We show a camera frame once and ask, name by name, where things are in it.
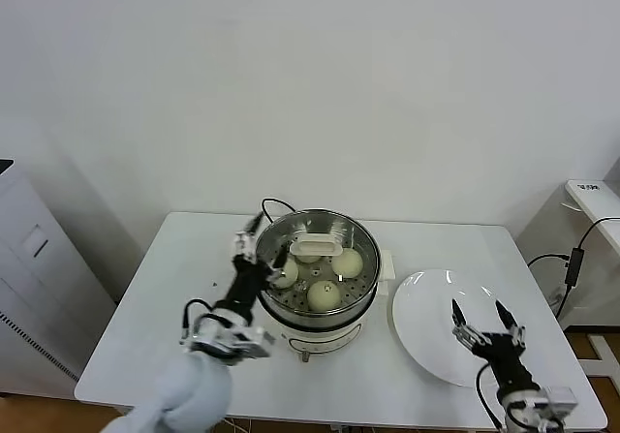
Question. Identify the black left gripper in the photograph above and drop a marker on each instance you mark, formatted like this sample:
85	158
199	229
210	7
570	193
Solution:
244	283

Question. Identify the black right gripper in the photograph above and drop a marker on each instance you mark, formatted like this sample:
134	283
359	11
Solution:
506	355

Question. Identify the white steamed baozi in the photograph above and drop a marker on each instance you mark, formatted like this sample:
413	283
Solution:
309	259
289	272
323	297
348	263

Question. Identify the round glass pot lid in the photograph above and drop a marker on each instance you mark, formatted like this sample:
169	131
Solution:
316	248

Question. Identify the stainless steel steamer basket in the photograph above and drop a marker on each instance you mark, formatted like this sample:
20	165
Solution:
373	273

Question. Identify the large white round plate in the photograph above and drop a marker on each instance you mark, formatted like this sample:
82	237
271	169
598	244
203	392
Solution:
426	326

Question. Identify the cream electric cooker base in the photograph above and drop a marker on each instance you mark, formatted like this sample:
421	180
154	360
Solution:
329	338

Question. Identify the white side desk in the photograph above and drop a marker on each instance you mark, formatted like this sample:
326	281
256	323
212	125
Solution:
588	203

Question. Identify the small printed white label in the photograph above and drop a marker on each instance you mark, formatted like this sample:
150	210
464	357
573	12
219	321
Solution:
588	187

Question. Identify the grey white cabinet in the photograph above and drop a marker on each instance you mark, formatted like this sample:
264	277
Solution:
39	278

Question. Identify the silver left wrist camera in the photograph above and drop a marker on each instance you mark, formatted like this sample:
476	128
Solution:
252	343

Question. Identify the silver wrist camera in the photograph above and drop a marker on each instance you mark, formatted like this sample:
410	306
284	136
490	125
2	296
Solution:
557	399
252	343

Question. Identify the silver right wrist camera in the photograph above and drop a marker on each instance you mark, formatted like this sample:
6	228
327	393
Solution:
557	399

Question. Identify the white metal base frame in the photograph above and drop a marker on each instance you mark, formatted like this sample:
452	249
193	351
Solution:
603	343

